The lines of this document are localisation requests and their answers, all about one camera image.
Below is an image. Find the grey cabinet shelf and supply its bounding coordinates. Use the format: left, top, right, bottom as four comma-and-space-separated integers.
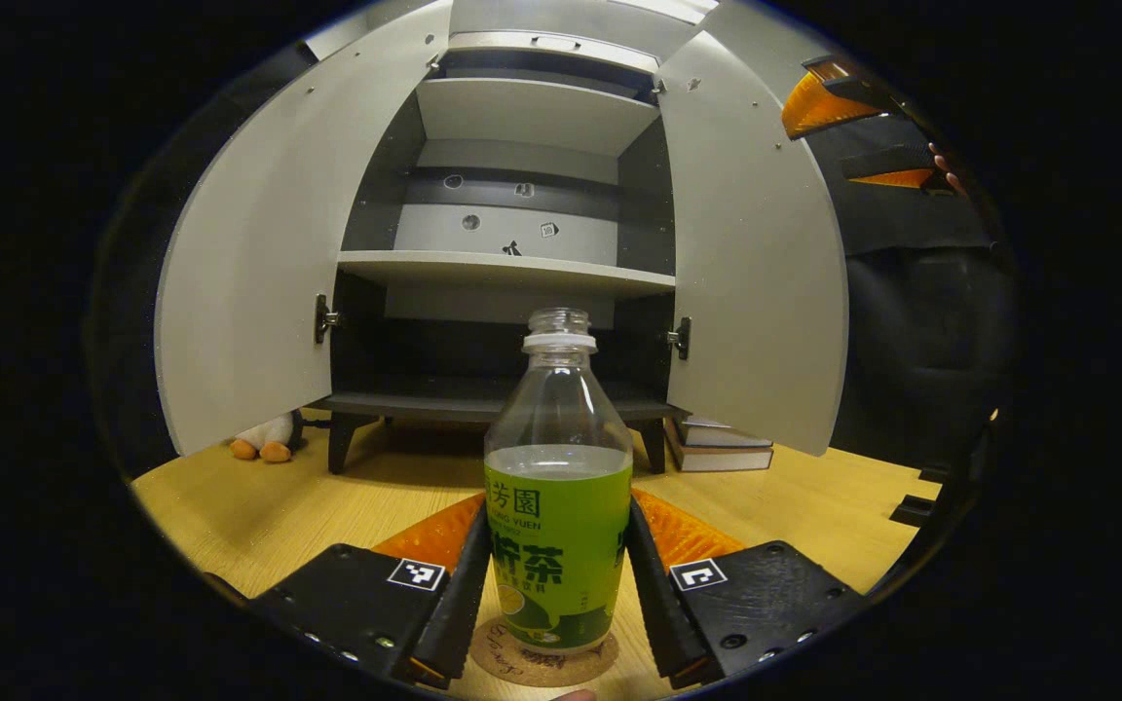
415, 78, 661, 159
337, 250, 677, 298

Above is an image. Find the grey cabinet drawer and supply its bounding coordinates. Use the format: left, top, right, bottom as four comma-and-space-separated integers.
447, 31, 661, 74

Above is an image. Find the grey cabinet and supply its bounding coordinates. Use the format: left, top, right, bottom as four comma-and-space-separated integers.
308, 29, 693, 476

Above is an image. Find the round cork coaster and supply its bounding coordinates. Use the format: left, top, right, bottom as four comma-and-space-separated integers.
469, 615, 620, 689

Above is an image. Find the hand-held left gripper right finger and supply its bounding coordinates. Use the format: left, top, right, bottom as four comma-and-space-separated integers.
624, 487, 869, 690

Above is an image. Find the paperback book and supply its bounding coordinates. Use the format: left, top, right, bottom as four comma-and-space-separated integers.
664, 440, 774, 473
680, 417, 774, 451

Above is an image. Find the penguin plush toy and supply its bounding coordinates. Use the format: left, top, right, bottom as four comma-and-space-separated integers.
230, 412, 304, 464

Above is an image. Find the grey cabinet door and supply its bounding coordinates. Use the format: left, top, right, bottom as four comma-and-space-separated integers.
655, 29, 849, 457
154, 0, 455, 457

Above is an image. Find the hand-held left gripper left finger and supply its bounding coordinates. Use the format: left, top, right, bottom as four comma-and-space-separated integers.
249, 492, 494, 692

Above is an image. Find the black backdrop cloth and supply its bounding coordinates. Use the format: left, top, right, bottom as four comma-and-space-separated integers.
84, 39, 1020, 585

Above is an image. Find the green label bottle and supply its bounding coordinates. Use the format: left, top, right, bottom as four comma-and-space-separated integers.
483, 308, 634, 655

